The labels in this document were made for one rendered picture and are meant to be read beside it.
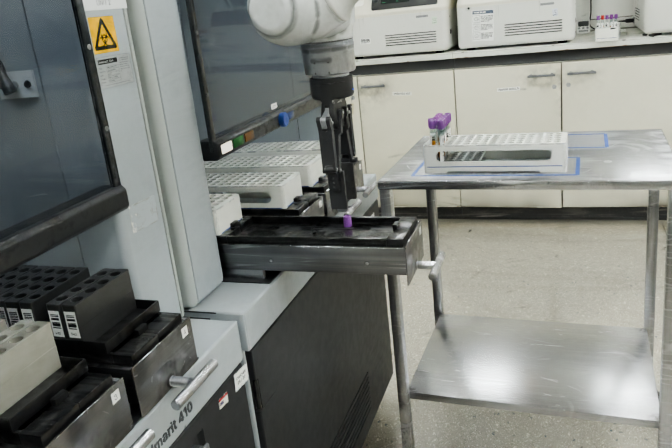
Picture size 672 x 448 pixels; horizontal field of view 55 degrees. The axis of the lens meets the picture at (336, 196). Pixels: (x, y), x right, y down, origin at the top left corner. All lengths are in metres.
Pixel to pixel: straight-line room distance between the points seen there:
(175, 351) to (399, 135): 2.71
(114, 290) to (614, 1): 3.41
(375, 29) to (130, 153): 2.59
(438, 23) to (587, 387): 2.15
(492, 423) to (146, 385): 1.33
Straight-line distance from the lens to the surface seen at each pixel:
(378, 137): 3.52
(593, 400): 1.65
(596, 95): 3.37
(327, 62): 1.10
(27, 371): 0.82
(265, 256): 1.16
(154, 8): 1.05
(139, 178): 0.98
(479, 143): 1.42
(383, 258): 1.09
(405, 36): 3.42
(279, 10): 0.90
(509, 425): 2.02
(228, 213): 1.24
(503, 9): 3.34
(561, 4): 3.33
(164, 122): 1.04
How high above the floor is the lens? 1.20
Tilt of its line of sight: 17 degrees down
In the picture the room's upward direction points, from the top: 6 degrees counter-clockwise
